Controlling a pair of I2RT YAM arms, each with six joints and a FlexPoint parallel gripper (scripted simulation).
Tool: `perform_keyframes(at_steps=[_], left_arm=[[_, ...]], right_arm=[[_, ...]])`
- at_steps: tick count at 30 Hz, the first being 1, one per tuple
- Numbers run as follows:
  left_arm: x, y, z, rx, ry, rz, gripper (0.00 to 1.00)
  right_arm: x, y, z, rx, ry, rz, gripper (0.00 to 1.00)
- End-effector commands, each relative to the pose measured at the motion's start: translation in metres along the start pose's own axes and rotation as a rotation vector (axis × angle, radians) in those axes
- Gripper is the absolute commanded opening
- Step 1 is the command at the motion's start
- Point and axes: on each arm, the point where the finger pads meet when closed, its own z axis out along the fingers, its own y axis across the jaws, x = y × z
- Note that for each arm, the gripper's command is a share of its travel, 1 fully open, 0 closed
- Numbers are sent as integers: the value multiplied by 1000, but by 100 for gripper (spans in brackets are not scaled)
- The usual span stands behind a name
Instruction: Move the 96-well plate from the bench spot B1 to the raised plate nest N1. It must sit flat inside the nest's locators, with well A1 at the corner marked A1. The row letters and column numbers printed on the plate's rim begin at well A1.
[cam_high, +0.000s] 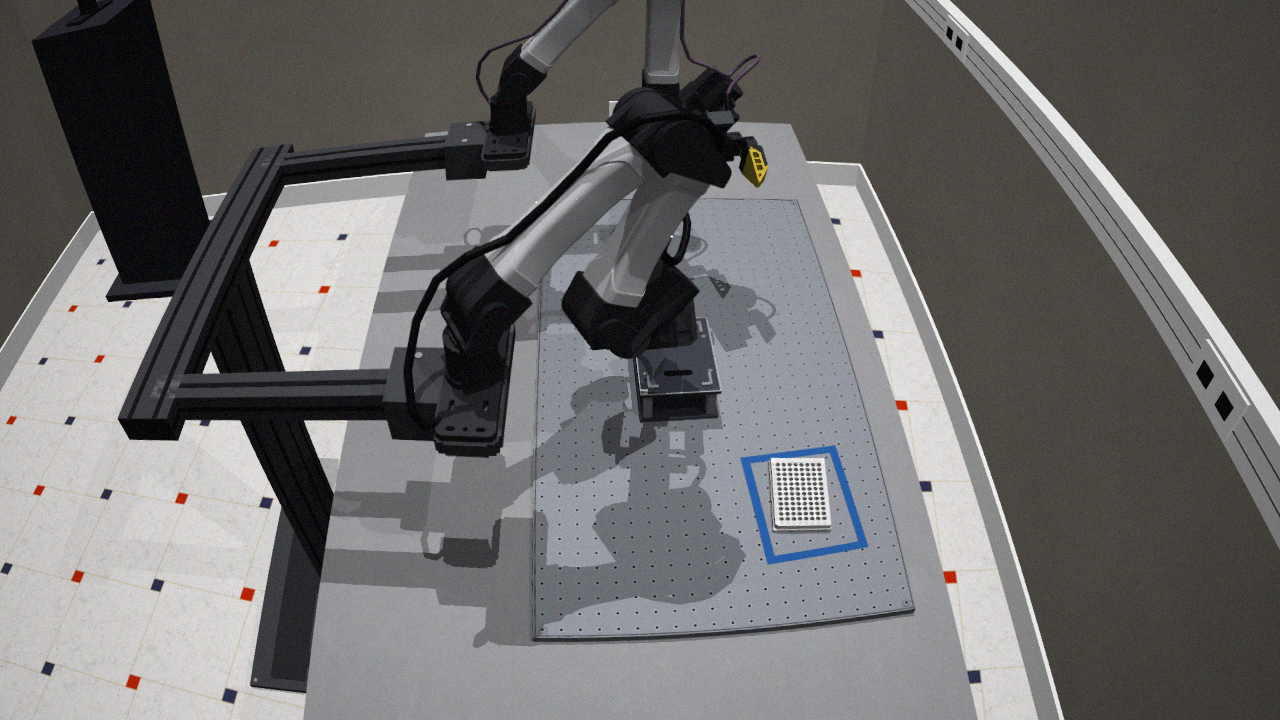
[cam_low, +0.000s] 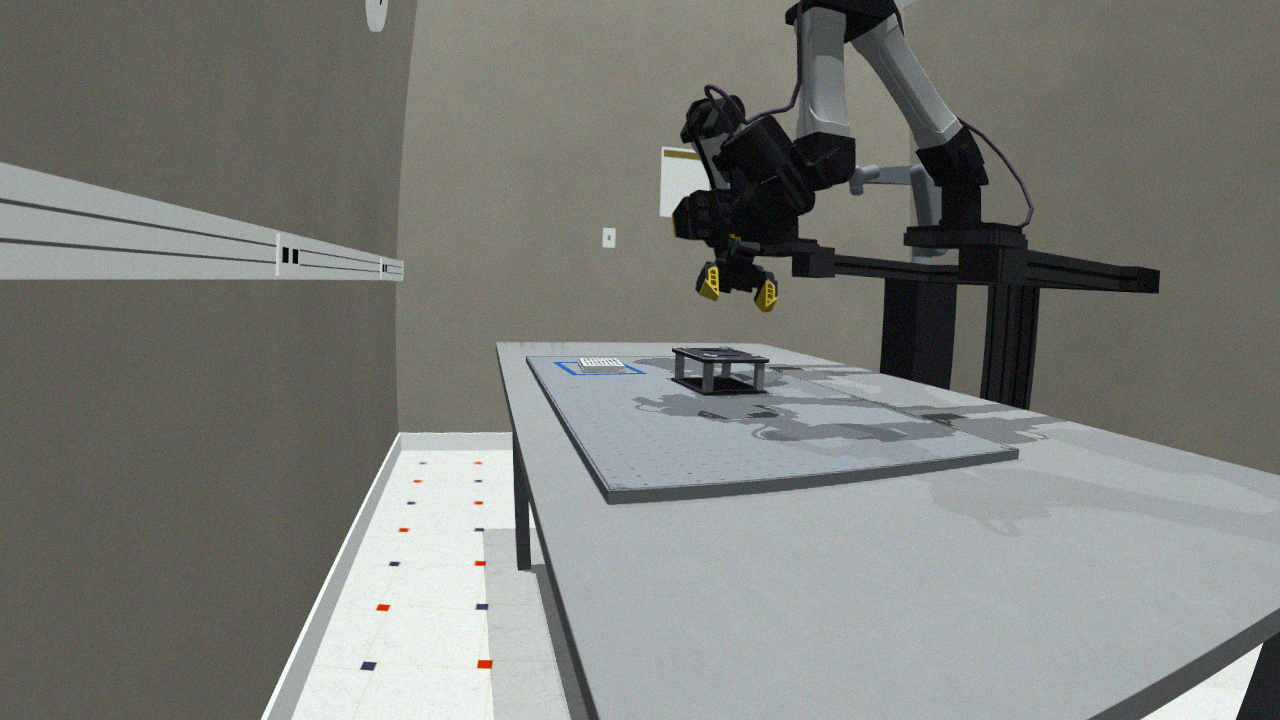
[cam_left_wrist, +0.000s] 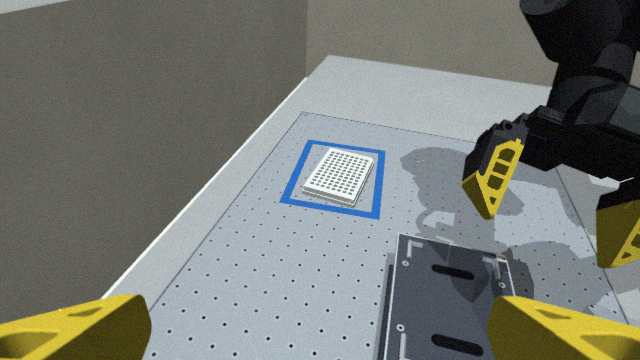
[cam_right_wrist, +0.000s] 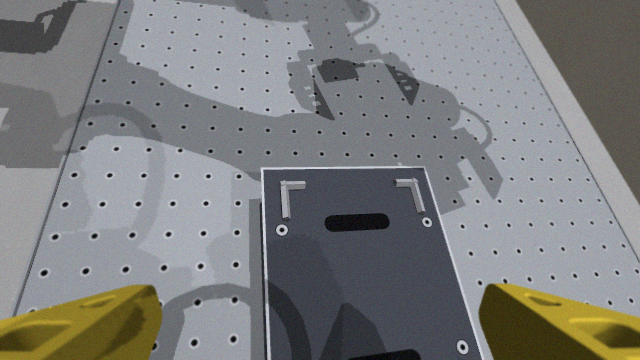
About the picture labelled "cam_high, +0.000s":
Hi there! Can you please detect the blue rectangular tape outline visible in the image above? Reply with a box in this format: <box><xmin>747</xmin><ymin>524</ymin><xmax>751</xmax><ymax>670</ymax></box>
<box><xmin>740</xmin><ymin>446</ymin><xmax>868</xmax><ymax>564</ymax></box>

